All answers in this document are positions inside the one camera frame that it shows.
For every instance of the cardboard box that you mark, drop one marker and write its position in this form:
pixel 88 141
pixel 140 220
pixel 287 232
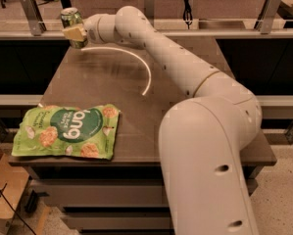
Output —
pixel 13 181

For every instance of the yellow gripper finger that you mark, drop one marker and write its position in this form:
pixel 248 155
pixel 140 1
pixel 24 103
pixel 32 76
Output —
pixel 75 32

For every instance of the green rice chip bag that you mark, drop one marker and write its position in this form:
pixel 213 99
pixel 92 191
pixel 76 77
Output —
pixel 68 131

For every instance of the grey drawer cabinet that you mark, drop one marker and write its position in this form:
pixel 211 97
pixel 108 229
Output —
pixel 106 200

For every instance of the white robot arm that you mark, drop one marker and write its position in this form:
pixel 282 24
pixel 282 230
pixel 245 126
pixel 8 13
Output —
pixel 200 138

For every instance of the right metal bracket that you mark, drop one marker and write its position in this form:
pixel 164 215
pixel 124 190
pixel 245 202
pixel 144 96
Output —
pixel 265 21

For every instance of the middle metal bracket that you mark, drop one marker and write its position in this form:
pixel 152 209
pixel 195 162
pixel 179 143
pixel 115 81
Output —
pixel 149 9

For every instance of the metal bracket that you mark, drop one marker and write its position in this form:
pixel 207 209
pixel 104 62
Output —
pixel 265 21
pixel 35 22
pixel 149 9

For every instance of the green soda can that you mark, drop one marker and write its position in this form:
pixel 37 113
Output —
pixel 71 16

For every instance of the left metal bracket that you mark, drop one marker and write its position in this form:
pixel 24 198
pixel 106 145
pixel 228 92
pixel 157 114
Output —
pixel 35 22

